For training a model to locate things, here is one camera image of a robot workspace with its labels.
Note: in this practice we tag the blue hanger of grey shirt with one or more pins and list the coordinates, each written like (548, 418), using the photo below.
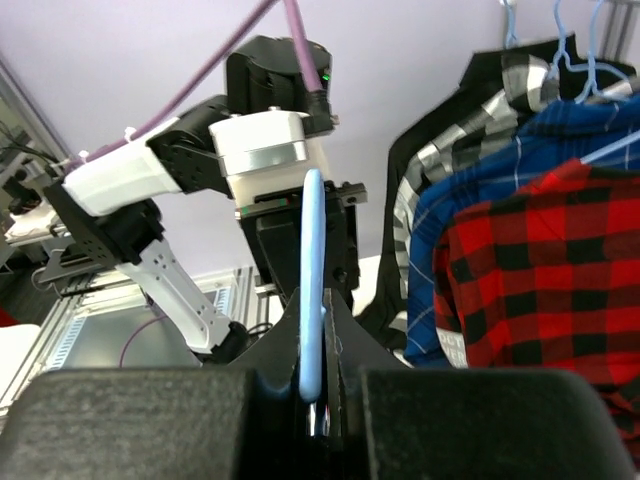
(561, 54)

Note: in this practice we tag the blue plaid shirt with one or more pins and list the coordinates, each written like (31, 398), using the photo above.
(564, 130)

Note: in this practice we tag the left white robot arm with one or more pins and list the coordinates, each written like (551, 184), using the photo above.
(108, 204)

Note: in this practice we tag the red black plaid shirt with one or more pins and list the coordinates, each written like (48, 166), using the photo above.
(549, 277)

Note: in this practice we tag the blue hanger of black shirt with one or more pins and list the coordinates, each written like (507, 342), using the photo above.
(509, 27)

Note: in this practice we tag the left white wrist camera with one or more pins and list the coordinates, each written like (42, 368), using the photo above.
(265, 153)

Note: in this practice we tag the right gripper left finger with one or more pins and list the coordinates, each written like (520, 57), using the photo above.
(241, 421)

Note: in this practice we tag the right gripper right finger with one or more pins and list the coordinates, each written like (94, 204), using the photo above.
(395, 422)

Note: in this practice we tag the blue hanger of red shirt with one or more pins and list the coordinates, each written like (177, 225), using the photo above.
(612, 147)

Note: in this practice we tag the light blue wire hanger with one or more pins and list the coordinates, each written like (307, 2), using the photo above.
(311, 290)

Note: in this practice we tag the grey white plaid shirt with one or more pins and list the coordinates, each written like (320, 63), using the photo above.
(498, 91)

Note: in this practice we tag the white slotted cable duct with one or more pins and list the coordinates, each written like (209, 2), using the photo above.
(65, 344)

